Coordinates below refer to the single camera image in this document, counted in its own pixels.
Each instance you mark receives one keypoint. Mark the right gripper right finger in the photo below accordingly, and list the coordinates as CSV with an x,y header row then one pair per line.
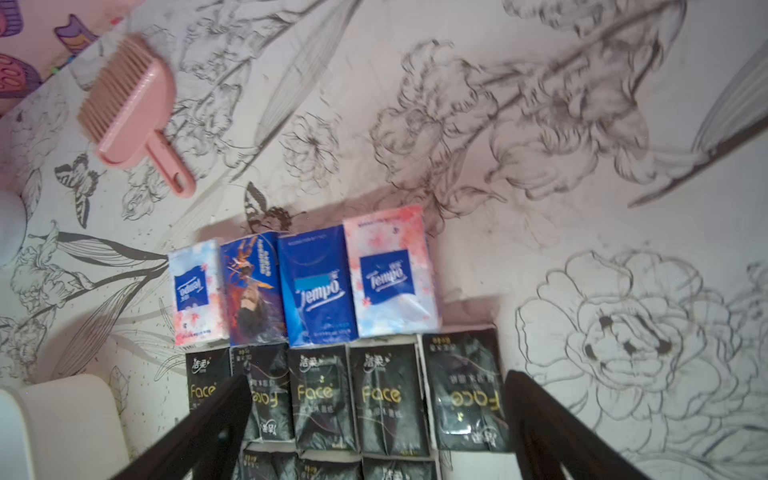
x,y
551,443

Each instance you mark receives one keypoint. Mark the dark blue tissue pack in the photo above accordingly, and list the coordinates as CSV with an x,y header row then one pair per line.
x,y
253,290

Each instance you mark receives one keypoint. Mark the black sachet top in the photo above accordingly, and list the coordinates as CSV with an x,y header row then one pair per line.
x,y
266,369

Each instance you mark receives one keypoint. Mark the pink dustpan brush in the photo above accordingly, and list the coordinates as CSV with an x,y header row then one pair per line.
x,y
127,109

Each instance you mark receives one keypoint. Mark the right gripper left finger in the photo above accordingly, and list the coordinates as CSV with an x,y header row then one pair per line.
x,y
206,443

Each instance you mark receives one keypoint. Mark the white oval storage box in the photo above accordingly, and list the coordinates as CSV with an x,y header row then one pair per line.
x,y
62,429

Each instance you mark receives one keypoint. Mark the pink blue floral tissue pack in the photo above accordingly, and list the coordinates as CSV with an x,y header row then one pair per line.
x,y
200,310

